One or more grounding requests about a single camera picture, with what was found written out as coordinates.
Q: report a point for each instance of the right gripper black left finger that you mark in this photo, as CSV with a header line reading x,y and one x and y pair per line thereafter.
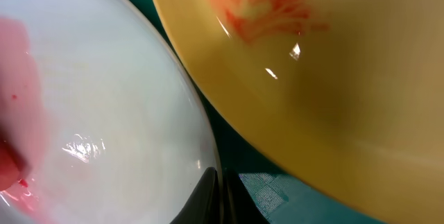
x,y
202,207

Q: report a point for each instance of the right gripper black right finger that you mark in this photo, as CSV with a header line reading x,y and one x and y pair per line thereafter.
x,y
239,206

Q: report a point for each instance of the yellow plate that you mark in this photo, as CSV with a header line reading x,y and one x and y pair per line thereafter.
x,y
346,95

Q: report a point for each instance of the blue plastic tray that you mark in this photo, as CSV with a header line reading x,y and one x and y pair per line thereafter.
x,y
280,197

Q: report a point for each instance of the white plate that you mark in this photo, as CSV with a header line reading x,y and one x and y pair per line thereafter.
x,y
128,138

